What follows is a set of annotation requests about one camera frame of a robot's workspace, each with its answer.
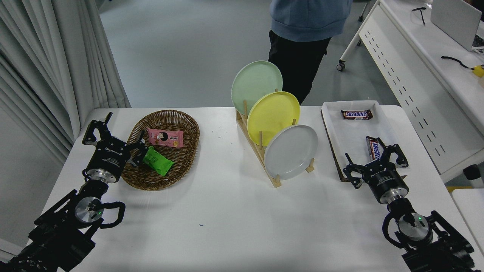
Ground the pale green round plate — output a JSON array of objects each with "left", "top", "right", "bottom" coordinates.
[{"left": 231, "top": 60, "right": 283, "bottom": 116}]

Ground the wooden plate rack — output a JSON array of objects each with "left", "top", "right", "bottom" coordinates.
[{"left": 236, "top": 89, "right": 315, "bottom": 189}]

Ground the green snack packet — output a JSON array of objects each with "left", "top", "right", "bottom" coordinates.
[{"left": 142, "top": 146, "right": 175, "bottom": 177}]

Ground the white side table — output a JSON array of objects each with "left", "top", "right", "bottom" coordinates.
[{"left": 452, "top": 188, "right": 484, "bottom": 253}]

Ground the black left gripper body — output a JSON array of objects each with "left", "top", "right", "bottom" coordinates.
[{"left": 86, "top": 138, "right": 131, "bottom": 178}]

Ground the white tray with cork base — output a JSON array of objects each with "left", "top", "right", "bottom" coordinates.
[{"left": 321, "top": 100, "right": 407, "bottom": 182}]

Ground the black cable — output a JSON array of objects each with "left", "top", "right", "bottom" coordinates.
[{"left": 441, "top": 56, "right": 475, "bottom": 70}]

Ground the brown wicker basket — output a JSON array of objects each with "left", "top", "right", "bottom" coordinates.
[{"left": 121, "top": 110, "right": 200, "bottom": 191}]

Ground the silver laptop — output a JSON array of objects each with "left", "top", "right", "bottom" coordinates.
[{"left": 430, "top": 0, "right": 484, "bottom": 52}]

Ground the white desk with slotted panel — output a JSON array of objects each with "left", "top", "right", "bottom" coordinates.
[{"left": 337, "top": 0, "right": 484, "bottom": 184}]

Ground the pale grey curtain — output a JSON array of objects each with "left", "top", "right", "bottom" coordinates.
[{"left": 0, "top": 0, "right": 132, "bottom": 165}]

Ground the pink snack packet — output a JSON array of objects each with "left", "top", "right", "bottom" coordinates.
[{"left": 147, "top": 128, "right": 185, "bottom": 148}]

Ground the brown Snickers bar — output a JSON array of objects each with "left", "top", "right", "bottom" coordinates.
[
  {"left": 341, "top": 109, "right": 374, "bottom": 121},
  {"left": 365, "top": 136, "right": 387, "bottom": 162}
]

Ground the yellow round plate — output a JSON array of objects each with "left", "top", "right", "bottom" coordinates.
[{"left": 247, "top": 91, "right": 301, "bottom": 147}]

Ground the black cylinder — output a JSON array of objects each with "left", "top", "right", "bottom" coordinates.
[{"left": 463, "top": 164, "right": 484, "bottom": 189}]

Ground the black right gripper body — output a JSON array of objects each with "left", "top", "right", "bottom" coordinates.
[{"left": 365, "top": 167, "right": 410, "bottom": 203}]

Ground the grey round plate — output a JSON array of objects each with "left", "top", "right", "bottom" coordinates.
[{"left": 264, "top": 125, "right": 319, "bottom": 181}]

